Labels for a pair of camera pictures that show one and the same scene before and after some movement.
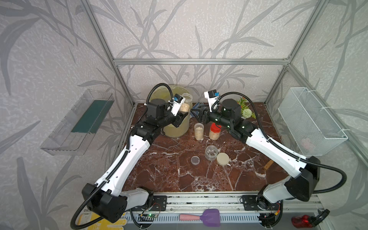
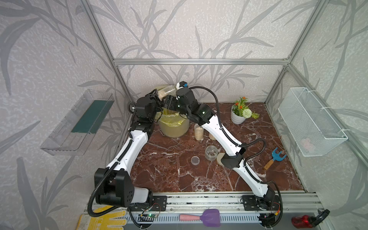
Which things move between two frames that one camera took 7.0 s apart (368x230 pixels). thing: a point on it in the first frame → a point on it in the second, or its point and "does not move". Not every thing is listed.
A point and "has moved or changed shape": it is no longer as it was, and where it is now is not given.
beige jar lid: [223, 159] does not move
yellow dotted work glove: [104, 224] does not move
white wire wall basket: [314, 130] does not move
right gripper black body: [216, 116] → [174, 105]
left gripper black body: [167, 118] → [154, 104]
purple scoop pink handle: [211, 217] does not move
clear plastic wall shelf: [73, 134] does not move
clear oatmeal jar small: [188, 105] has moved or changed shape
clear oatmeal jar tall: [199, 131] does not move
